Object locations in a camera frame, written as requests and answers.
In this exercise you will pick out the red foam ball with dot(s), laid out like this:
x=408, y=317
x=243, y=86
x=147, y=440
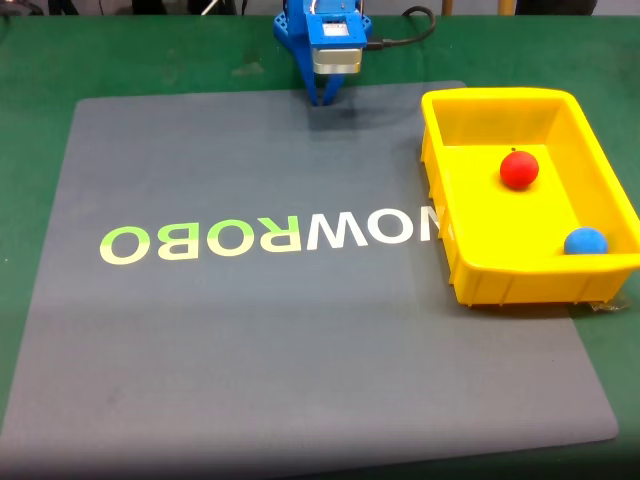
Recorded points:
x=519, y=170

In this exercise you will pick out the yellow plastic bin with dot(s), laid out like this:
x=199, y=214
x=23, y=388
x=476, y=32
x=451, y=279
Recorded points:
x=505, y=225

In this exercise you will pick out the blue foam ball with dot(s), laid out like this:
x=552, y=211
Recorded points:
x=585, y=242

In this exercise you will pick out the wooden leg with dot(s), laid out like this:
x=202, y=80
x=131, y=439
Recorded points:
x=506, y=7
x=447, y=7

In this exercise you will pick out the grey mat with NOWROBO print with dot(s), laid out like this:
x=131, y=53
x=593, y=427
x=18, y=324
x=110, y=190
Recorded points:
x=280, y=350

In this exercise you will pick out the clear tape piece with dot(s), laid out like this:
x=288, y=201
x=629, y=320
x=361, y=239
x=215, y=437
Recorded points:
x=612, y=302

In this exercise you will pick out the silver camera box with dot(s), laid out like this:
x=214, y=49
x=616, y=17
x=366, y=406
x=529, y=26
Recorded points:
x=336, y=60

